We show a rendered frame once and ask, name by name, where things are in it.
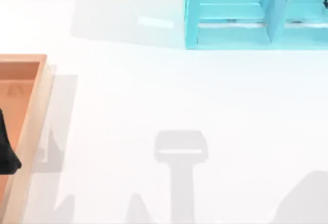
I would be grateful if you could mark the light blue rack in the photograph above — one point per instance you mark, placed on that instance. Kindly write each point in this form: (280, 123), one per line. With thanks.
(230, 37)

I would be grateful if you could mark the shallow salmon-coloured box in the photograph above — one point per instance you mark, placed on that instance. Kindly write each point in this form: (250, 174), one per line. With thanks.
(28, 111)

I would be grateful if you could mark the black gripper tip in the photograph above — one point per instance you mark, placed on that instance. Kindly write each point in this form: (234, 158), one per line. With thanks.
(7, 157)

